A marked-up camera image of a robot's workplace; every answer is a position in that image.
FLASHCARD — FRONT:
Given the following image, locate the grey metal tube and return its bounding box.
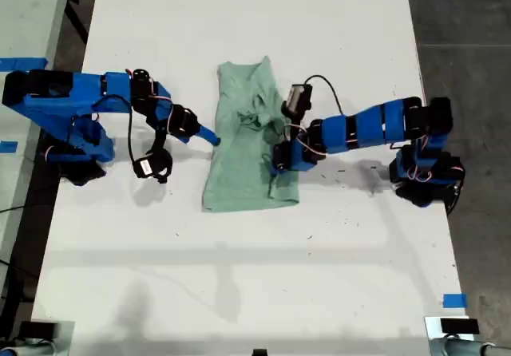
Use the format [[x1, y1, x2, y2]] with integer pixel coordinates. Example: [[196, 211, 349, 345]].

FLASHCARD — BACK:
[[0, 340, 61, 356], [430, 336, 511, 356]]

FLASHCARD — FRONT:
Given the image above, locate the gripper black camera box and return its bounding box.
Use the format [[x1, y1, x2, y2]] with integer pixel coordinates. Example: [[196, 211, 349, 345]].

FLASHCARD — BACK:
[[133, 150, 173, 184], [281, 84, 314, 120]]

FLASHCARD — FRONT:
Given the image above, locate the blue tape patch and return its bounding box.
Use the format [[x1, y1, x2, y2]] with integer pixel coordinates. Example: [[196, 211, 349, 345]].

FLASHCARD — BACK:
[[442, 293, 468, 309]]

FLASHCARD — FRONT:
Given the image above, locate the metal mounting plate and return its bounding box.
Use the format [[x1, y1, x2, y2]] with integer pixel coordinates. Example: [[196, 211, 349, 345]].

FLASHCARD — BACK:
[[30, 319, 76, 356], [423, 315, 478, 356]]

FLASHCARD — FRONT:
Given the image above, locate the long blue tape strip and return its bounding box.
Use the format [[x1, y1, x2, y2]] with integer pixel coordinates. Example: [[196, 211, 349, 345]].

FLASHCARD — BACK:
[[0, 57, 50, 73]]

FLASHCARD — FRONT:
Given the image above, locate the pale side table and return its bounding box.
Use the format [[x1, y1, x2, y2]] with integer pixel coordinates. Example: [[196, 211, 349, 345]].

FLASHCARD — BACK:
[[0, 0, 74, 293]]

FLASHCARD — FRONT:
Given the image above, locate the black metal bar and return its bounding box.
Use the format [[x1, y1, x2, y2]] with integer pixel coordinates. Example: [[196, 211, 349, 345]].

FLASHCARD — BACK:
[[63, 0, 89, 45]]

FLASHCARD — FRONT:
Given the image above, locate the gripper black camera cable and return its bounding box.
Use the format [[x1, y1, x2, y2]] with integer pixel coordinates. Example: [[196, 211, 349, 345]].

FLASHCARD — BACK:
[[66, 94, 139, 164], [303, 74, 347, 117]]

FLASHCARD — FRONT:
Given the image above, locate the black base cable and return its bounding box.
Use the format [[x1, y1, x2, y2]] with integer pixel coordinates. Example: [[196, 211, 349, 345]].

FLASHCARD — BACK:
[[446, 172, 467, 217]]

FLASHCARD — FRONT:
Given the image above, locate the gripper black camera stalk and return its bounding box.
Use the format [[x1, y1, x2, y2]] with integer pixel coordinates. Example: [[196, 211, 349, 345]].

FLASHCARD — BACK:
[[149, 124, 167, 156], [287, 115, 303, 144]]

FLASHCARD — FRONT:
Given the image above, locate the pale green T-shirt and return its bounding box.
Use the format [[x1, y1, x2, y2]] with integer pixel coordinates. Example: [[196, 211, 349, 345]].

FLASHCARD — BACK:
[[201, 55, 300, 213]]

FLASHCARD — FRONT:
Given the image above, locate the small black box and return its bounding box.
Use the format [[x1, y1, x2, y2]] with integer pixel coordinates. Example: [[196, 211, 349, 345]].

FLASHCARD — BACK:
[[440, 318, 481, 335], [18, 320, 59, 340]]

